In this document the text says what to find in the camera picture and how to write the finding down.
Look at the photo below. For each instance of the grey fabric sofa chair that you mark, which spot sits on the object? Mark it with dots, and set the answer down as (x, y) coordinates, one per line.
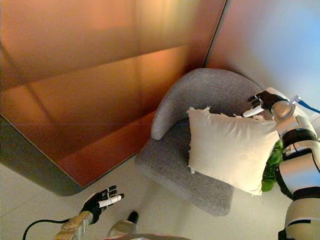
(175, 160)

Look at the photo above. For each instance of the white square pillow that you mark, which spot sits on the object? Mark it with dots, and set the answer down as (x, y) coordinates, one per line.
(230, 150)

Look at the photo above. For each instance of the orange wooden cabinet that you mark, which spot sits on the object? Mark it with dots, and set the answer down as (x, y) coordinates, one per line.
(82, 87)

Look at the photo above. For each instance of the green leafy plant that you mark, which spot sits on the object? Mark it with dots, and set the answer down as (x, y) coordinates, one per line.
(271, 170)

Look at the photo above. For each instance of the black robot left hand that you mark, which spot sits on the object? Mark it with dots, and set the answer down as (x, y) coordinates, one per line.
(93, 203)

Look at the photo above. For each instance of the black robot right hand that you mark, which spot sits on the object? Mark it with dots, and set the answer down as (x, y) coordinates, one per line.
(268, 98)

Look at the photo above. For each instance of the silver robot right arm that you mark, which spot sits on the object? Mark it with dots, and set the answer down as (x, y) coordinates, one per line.
(297, 155)

